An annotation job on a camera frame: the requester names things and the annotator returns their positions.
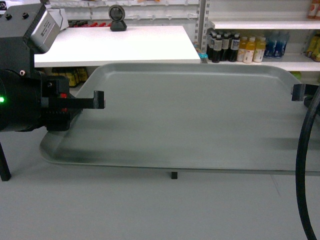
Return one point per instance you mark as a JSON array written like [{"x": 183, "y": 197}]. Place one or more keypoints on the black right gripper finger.
[{"x": 303, "y": 90}]

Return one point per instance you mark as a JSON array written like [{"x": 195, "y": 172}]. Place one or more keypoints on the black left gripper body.
[{"x": 27, "y": 104}]

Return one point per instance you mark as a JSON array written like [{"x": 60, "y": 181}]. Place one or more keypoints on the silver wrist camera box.
[{"x": 42, "y": 32}]

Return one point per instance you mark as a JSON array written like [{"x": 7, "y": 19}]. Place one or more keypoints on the front yellow juice bottle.
[{"x": 249, "y": 50}]

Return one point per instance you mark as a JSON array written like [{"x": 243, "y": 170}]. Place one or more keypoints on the middle dark tea bottle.
[{"x": 225, "y": 47}]

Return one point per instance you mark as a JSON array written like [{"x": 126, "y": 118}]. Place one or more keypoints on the yellow juice bottle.
[
  {"x": 259, "y": 51},
  {"x": 242, "y": 49},
  {"x": 249, "y": 50}
]

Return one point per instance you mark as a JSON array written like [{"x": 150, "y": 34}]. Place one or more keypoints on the black barcode scanner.
[{"x": 117, "y": 15}]

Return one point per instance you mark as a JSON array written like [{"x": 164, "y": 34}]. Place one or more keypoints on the right yellow juice bottle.
[{"x": 259, "y": 51}]

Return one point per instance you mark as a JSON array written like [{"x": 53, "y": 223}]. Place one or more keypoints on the silver grey tray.
[{"x": 216, "y": 117}]

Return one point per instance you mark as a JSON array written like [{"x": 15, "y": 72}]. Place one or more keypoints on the right dark tea bottle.
[{"x": 234, "y": 48}]

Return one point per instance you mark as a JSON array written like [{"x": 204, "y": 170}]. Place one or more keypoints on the dark tea bottle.
[
  {"x": 225, "y": 47},
  {"x": 217, "y": 47},
  {"x": 234, "y": 48}
]

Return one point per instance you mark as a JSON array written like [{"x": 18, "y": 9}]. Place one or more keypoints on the left yellow juice bottle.
[{"x": 242, "y": 49}]

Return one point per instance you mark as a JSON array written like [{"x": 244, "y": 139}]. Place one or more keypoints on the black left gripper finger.
[{"x": 97, "y": 102}]

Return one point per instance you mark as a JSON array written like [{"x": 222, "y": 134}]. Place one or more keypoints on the white checkout counter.
[{"x": 97, "y": 46}]

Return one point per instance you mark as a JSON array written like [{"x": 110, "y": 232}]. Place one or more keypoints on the front left dark tea bottle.
[{"x": 217, "y": 47}]

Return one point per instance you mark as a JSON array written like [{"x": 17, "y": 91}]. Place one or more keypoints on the left blue drink bottle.
[{"x": 271, "y": 42}]

